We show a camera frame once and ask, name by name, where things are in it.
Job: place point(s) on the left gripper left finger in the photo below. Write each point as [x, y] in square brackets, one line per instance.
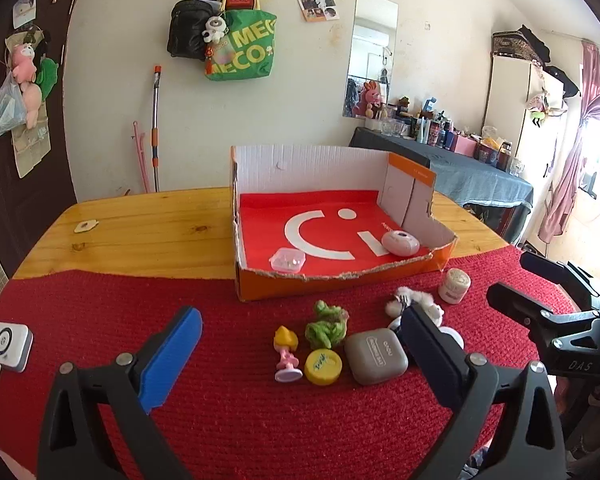
[74, 442]

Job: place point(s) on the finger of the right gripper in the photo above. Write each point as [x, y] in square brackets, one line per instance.
[576, 282]
[541, 322]

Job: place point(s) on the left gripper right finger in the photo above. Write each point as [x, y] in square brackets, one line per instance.
[528, 443]

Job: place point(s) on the white cream jar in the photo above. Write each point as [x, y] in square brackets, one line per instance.
[454, 286]

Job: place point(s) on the white fluffy plush keychain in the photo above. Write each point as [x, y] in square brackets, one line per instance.
[405, 297]

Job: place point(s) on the grey earbuds case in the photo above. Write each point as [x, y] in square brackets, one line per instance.
[375, 356]

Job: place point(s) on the yellow pink toy figure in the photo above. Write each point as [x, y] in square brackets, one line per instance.
[285, 344]

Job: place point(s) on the green plush toy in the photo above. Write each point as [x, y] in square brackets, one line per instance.
[329, 329]

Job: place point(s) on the yellow round lid container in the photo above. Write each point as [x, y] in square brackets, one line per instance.
[323, 367]

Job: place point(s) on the pink round compact case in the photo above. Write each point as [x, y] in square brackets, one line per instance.
[400, 243]

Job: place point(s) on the white square charger device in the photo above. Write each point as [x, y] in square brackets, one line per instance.
[15, 346]

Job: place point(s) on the blue covered side table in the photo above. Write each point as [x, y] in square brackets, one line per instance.
[462, 179]

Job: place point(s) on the pink storage box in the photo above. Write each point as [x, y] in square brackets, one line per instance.
[464, 145]

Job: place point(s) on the small white sticker tag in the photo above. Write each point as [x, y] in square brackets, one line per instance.
[86, 226]

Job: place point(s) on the red knitted table cloth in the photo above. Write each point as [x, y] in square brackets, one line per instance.
[226, 416]

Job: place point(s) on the white wardrobe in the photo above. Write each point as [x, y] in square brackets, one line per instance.
[529, 109]

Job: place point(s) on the pink curtain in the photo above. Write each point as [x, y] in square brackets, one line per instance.
[564, 196]

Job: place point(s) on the small clear plastic box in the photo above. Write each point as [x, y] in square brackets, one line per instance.
[287, 260]

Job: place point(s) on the dark wooden door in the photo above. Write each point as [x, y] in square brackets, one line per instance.
[35, 182]

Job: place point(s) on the orange white cardboard box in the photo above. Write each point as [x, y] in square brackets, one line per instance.
[406, 190]

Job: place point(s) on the pink rabbit plush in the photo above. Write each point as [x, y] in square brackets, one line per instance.
[370, 101]

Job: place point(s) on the pink clothes hanger stick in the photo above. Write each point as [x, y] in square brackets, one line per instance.
[138, 137]

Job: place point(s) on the leopard print bag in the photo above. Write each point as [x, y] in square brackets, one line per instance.
[513, 45]

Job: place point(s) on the beige hanging door organizer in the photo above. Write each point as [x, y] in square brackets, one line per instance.
[31, 140]

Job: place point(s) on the clear plastic bag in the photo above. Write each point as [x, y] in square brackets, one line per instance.
[13, 112]

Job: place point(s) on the pink pig plush toy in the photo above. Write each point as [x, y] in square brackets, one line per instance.
[24, 73]

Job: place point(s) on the photo collage poster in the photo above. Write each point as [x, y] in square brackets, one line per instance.
[315, 11]

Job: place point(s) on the green tote bag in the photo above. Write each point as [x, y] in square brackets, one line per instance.
[247, 49]

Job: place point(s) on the black backpack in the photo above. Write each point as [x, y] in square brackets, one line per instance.
[188, 21]

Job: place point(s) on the white panda plush charm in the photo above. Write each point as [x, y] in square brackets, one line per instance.
[214, 30]

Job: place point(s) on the silver orange mop handle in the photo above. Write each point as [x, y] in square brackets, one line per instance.
[154, 127]

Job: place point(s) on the wall mirror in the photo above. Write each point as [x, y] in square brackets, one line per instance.
[371, 56]

